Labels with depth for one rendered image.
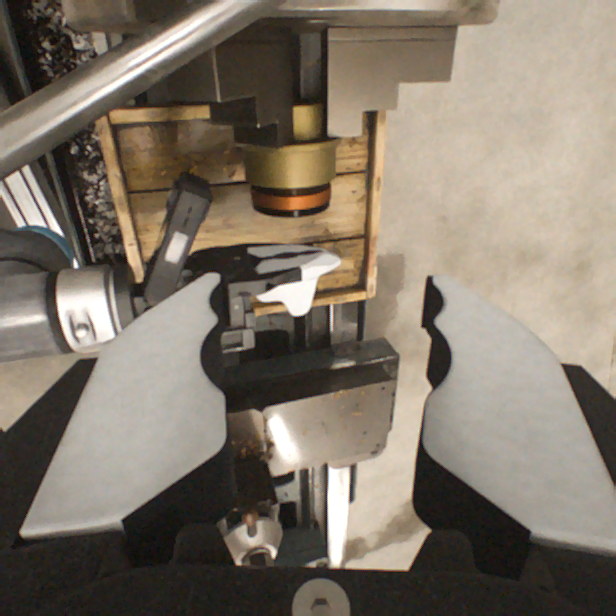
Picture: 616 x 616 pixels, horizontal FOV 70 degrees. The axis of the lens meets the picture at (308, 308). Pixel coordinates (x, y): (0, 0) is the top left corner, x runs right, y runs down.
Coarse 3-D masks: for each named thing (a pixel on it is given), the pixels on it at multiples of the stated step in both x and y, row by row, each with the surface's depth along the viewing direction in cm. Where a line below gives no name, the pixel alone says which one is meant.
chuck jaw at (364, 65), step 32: (320, 32) 37; (352, 32) 34; (384, 32) 35; (416, 32) 35; (448, 32) 35; (320, 64) 38; (352, 64) 35; (384, 64) 36; (416, 64) 36; (448, 64) 36; (352, 96) 37; (384, 96) 37; (352, 128) 38
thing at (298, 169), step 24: (312, 120) 37; (312, 144) 36; (336, 144) 38; (264, 168) 37; (288, 168) 37; (312, 168) 37; (264, 192) 39; (288, 192) 38; (312, 192) 39; (288, 216) 39
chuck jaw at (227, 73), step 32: (160, 0) 23; (256, 32) 28; (288, 32) 32; (192, 64) 25; (224, 64) 26; (256, 64) 29; (288, 64) 33; (192, 96) 26; (224, 96) 26; (256, 96) 29; (288, 96) 34; (256, 128) 34; (288, 128) 35
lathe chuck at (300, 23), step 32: (64, 0) 27; (96, 0) 24; (128, 0) 23; (192, 0) 22; (288, 0) 21; (320, 0) 21; (352, 0) 22; (384, 0) 22; (416, 0) 23; (448, 0) 24; (480, 0) 26; (128, 32) 37
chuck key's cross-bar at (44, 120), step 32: (224, 0) 12; (256, 0) 13; (160, 32) 12; (192, 32) 12; (224, 32) 13; (96, 64) 11; (128, 64) 11; (160, 64) 12; (32, 96) 11; (64, 96) 11; (96, 96) 11; (128, 96) 12; (0, 128) 10; (32, 128) 11; (64, 128) 11; (0, 160) 11; (32, 160) 11
